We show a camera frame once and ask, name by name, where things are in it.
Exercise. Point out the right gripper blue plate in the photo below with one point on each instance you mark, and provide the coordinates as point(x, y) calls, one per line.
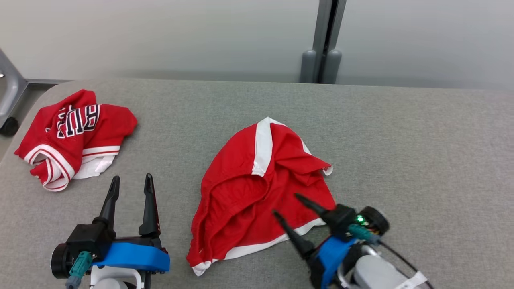
point(331, 257)

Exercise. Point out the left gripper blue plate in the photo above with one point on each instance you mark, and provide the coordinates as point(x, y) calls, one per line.
point(136, 255)

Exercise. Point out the red shorts white trim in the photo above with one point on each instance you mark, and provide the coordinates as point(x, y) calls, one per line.
point(241, 192)

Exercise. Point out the red Bulls basketball jersey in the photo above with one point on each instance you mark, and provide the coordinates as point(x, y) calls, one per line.
point(100, 124)

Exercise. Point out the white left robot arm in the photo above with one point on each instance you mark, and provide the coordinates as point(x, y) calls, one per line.
point(114, 277)

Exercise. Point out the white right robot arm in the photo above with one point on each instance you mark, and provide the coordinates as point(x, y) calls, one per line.
point(373, 273)

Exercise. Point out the black caster wheel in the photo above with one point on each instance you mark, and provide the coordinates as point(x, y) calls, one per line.
point(9, 126)

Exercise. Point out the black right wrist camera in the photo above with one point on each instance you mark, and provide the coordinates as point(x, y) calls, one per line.
point(375, 218)

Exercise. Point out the grey cylindrical post foot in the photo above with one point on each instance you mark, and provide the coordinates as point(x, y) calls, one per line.
point(332, 66)
point(308, 66)

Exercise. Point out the grey curved metal frame leg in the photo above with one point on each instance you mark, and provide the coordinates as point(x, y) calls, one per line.
point(12, 88)

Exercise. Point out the grey metal partition post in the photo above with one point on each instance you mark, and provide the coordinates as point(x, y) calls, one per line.
point(323, 32)

